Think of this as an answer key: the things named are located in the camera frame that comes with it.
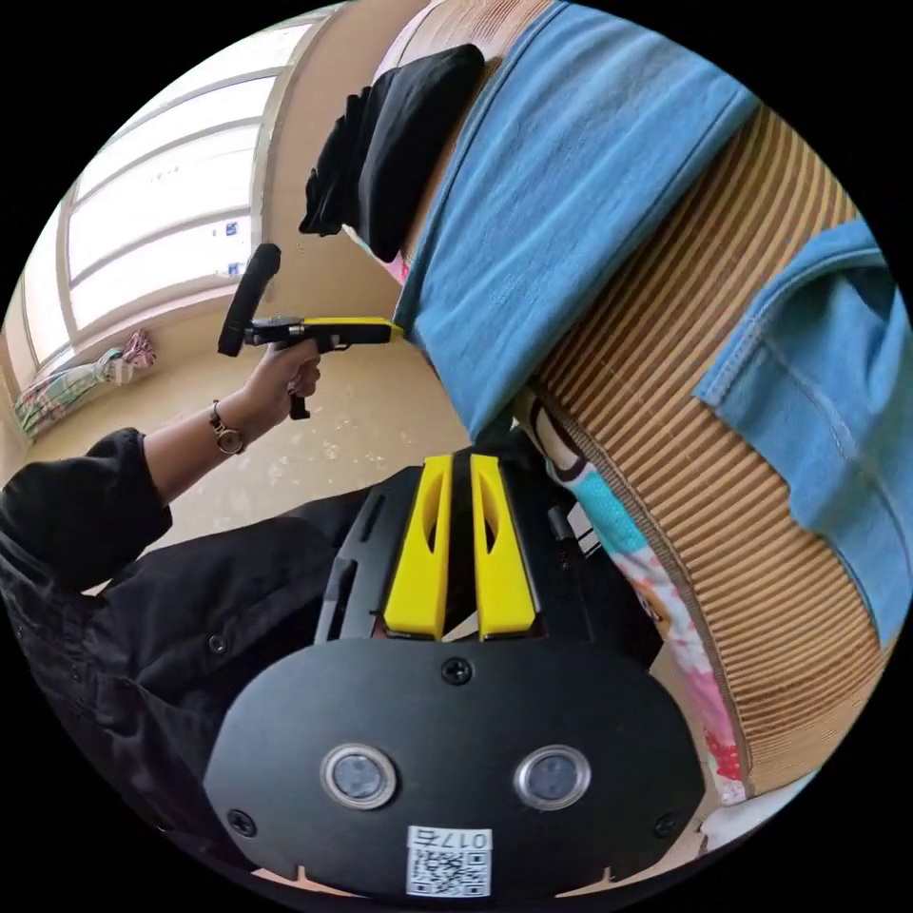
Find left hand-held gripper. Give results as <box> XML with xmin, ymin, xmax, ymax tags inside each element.
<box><xmin>242</xmin><ymin>313</ymin><xmax>406</xmax><ymax>423</ymax></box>

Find patterned tied curtain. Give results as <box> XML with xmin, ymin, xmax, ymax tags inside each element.
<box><xmin>13</xmin><ymin>328</ymin><xmax>156</xmax><ymax>445</ymax></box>

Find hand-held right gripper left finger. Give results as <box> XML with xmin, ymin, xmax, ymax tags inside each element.
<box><xmin>382</xmin><ymin>453</ymin><xmax>455</xmax><ymax>640</ymax></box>

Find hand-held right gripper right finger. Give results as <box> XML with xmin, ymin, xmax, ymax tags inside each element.
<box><xmin>470</xmin><ymin>453</ymin><xmax>539</xmax><ymax>641</ymax></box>

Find bed with woven mat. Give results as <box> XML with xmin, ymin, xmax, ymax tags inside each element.
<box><xmin>341</xmin><ymin>0</ymin><xmax>902</xmax><ymax>808</ymax></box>

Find person's left hand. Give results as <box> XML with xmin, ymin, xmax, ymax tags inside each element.
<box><xmin>242</xmin><ymin>346</ymin><xmax>323</xmax><ymax>423</ymax></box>

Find person's left forearm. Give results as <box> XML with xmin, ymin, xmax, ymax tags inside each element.
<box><xmin>142</xmin><ymin>388</ymin><xmax>255</xmax><ymax>509</ymax></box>

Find window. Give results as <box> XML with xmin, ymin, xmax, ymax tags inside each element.
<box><xmin>12</xmin><ymin>19</ymin><xmax>319</xmax><ymax>372</ymax></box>

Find black garment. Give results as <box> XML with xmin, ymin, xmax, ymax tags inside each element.
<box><xmin>298</xmin><ymin>44</ymin><xmax>489</xmax><ymax>264</ymax></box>

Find blue jeans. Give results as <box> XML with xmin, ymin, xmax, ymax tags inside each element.
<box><xmin>392</xmin><ymin>0</ymin><xmax>913</xmax><ymax>651</ymax></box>

